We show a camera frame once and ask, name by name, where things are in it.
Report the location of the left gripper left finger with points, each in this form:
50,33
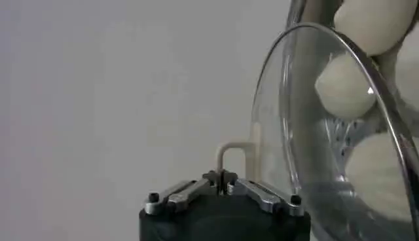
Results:
183,196

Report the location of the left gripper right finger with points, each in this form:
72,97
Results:
262,198

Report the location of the round glass lid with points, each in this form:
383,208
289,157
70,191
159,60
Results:
294,98

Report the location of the white steamed bun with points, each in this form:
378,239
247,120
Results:
410,75
379,177
343,88
376,26

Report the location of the steel perforated steamer basket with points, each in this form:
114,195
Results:
311,11

